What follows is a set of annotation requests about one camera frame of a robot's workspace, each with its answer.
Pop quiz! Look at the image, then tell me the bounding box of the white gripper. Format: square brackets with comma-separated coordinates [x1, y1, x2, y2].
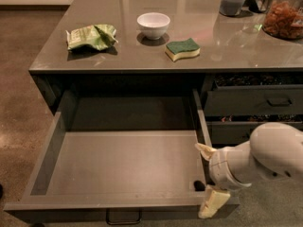
[195, 143, 251, 219]

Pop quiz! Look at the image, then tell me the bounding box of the grey drawer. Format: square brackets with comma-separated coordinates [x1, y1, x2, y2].
[206, 114, 303, 146]
[204, 74, 303, 116]
[3, 88, 241, 226]

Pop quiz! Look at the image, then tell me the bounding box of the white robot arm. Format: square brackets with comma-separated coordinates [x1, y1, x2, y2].
[196, 122, 303, 218]

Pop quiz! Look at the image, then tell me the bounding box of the green and yellow sponge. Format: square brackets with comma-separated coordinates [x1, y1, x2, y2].
[165, 38, 200, 61]

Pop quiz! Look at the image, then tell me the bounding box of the white ceramic bowl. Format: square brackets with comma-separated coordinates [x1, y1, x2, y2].
[137, 12, 170, 40]

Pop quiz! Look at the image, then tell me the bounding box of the grey kitchen island cabinet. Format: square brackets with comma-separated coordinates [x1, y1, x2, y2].
[28, 0, 303, 167]

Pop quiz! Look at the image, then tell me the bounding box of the glass jar with snacks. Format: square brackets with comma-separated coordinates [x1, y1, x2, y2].
[262, 0, 303, 40]

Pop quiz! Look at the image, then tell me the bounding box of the crumpled green chip bag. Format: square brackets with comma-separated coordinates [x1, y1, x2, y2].
[66, 24, 116, 51]

